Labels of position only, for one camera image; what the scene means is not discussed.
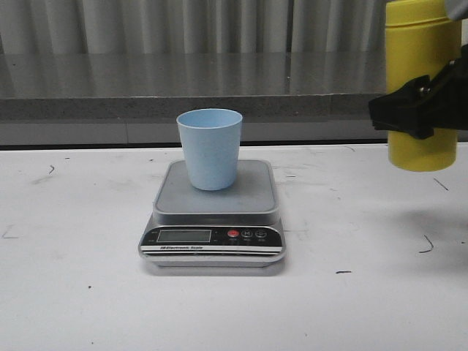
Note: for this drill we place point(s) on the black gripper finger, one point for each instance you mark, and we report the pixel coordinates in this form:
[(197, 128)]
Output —
[(425, 104)]

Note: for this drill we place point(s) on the yellow squeeze bottle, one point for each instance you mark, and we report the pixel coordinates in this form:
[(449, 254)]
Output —
[(420, 40)]

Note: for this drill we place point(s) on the light blue plastic cup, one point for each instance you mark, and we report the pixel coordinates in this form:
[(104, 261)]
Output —
[(210, 140)]

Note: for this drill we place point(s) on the silver electronic kitchen scale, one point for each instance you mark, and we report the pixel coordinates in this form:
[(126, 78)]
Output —
[(236, 227)]

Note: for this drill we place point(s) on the stainless steel counter shelf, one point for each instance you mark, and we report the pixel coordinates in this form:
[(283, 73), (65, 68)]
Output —
[(126, 100)]

